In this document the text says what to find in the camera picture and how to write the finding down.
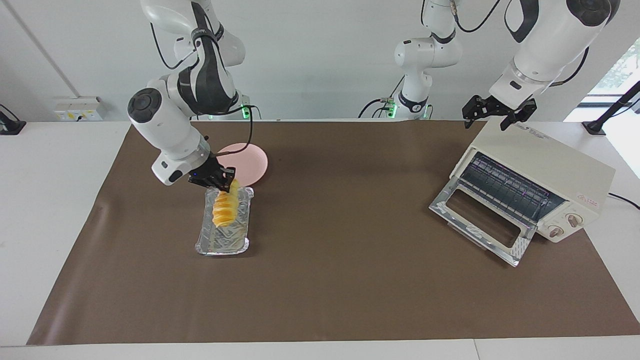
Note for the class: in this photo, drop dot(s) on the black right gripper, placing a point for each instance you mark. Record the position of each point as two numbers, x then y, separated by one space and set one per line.
207 175

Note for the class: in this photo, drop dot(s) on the black table clamp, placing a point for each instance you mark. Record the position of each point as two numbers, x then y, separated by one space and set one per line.
10 127

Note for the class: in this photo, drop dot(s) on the aluminium foil tray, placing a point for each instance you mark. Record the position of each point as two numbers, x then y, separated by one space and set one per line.
235 235

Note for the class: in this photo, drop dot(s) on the large oven knob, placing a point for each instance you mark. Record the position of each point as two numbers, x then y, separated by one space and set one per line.
575 220

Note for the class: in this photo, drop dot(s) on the white wall socket box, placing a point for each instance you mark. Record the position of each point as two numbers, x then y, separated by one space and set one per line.
75 112

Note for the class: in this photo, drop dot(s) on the black clamp stand pole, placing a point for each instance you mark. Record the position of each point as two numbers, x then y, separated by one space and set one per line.
595 127

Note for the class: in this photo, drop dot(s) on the brown table mat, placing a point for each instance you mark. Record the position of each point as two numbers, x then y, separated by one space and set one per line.
350 275

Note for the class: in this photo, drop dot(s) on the yellow sliced bread loaf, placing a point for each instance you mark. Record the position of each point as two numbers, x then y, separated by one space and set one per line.
225 212

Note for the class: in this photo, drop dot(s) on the glass oven door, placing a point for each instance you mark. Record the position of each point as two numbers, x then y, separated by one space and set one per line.
480 215

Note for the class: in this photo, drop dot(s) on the bright window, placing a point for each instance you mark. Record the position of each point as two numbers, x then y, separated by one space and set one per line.
625 70

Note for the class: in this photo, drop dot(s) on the small oven knob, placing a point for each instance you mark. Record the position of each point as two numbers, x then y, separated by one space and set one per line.
555 231

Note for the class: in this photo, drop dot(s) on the pink round plate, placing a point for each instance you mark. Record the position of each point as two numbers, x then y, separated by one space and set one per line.
250 162

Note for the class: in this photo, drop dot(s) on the white toaster oven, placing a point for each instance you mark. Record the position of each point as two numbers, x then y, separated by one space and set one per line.
565 170

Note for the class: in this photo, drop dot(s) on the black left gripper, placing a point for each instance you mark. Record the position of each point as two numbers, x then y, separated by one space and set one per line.
500 107

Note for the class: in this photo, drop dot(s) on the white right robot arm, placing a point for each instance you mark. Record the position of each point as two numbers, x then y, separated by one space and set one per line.
165 120

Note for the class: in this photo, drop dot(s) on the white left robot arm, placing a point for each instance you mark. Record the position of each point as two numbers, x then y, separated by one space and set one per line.
550 40

